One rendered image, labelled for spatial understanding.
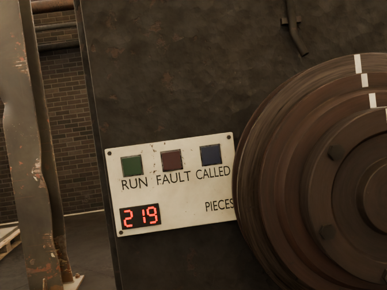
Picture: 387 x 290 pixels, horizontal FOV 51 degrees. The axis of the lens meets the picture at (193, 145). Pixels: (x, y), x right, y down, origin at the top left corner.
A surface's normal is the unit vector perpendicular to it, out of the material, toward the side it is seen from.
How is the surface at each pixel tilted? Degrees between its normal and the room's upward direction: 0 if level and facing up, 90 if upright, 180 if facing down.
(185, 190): 90
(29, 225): 90
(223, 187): 90
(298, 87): 90
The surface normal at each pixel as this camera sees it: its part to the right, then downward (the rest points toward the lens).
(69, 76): 0.05, 0.05
